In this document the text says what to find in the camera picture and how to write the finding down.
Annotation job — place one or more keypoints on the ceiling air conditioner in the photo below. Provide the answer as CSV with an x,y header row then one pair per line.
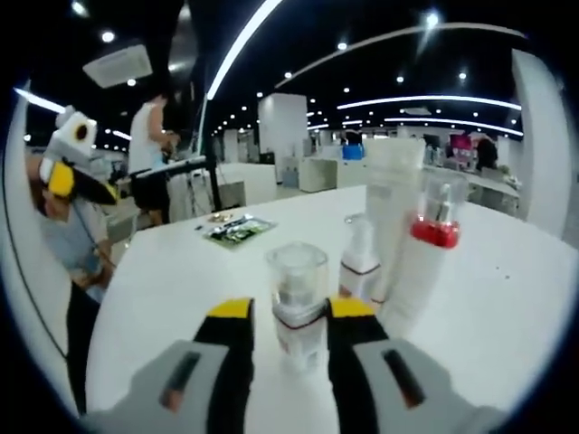
x,y
117,68

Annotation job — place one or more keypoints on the small white skincare bottle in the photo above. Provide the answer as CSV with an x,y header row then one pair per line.
x,y
296,334

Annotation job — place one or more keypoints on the green black skincare sachet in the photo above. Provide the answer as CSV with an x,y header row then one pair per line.
x,y
240,233

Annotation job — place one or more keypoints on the white office desk row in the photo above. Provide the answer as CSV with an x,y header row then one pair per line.
x,y
321,174

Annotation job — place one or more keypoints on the gold skincare sachet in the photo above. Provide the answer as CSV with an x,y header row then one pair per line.
x,y
219,217

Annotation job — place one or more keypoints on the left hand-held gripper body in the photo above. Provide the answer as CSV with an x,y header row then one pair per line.
x,y
68,144

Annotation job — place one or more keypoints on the curved ceiling light strip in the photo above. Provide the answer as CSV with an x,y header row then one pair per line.
x,y
241,50

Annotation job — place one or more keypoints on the black box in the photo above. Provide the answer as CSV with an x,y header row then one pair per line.
x,y
267,158

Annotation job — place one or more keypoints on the pale blue bin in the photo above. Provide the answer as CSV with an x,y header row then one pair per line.
x,y
289,174

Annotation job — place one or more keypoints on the magenta sign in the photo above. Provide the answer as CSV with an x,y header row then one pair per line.
x,y
461,144

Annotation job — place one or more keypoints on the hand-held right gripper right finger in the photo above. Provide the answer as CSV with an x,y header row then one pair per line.
x,y
384,393

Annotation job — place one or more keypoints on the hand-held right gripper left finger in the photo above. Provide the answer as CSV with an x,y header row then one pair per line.
x,y
190,393

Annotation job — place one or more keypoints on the tall white skincare tube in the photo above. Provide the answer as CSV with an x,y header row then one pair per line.
x,y
389,181

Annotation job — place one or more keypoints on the white skincare bottle red collar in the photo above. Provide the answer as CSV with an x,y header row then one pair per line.
x,y
420,280

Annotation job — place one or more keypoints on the blue storage box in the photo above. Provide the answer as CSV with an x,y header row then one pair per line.
x,y
353,152

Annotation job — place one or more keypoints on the white skincare pump bottle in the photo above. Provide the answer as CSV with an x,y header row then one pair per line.
x,y
359,271

